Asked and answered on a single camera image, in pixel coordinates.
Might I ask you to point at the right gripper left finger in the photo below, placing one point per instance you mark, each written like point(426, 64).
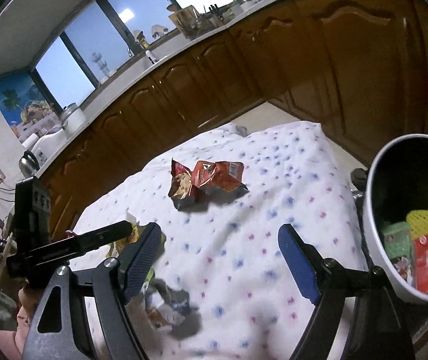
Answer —
point(60, 327)

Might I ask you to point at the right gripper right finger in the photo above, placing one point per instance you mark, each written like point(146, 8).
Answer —
point(377, 329)

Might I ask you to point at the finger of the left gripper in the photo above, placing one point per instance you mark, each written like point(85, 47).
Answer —
point(111, 233)

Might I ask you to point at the red drink carton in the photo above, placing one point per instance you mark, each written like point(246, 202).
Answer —
point(421, 263)

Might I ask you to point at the green drink carton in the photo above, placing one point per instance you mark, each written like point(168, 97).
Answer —
point(397, 243)

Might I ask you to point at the white round trash bin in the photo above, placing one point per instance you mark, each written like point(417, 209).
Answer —
point(397, 184)

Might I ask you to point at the kitchen window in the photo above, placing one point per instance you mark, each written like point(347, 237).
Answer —
point(102, 38)

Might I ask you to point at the brown lower kitchen cabinets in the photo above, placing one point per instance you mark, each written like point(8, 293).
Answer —
point(357, 67)

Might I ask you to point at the grey kitchen countertop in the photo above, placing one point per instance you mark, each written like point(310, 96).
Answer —
point(134, 71)

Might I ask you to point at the person's left hand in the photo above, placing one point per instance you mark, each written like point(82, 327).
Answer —
point(29, 299)

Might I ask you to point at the steel kettle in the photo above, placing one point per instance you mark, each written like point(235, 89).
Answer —
point(28, 164)

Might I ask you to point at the red snack wrapper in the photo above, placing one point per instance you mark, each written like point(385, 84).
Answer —
point(219, 180)

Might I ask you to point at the white rice cooker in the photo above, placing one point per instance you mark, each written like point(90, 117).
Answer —
point(48, 144)

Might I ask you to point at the white dotted tablecloth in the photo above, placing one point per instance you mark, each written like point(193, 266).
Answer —
point(224, 251)

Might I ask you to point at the white lidded container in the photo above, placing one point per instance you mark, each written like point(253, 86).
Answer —
point(72, 119)

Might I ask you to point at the wooden utensil holder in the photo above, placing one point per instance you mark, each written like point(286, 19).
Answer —
point(188, 22)

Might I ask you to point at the blue beach wall poster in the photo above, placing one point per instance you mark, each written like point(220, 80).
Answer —
point(24, 107)

